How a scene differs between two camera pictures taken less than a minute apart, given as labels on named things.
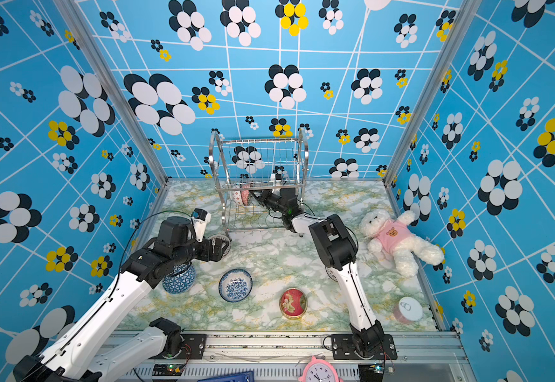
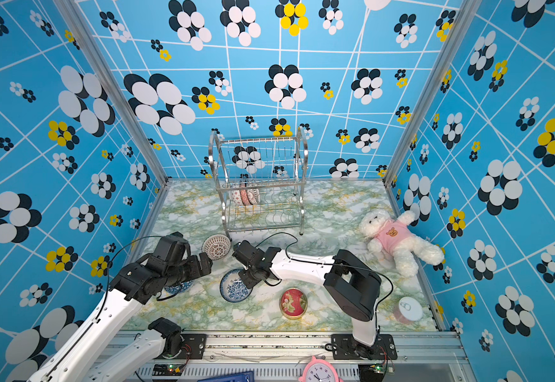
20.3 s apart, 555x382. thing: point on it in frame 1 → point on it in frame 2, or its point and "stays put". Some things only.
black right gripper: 265,197 → 249,282
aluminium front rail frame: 428,356 stays put
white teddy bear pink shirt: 393,237 stays put
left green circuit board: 168,369 stays put
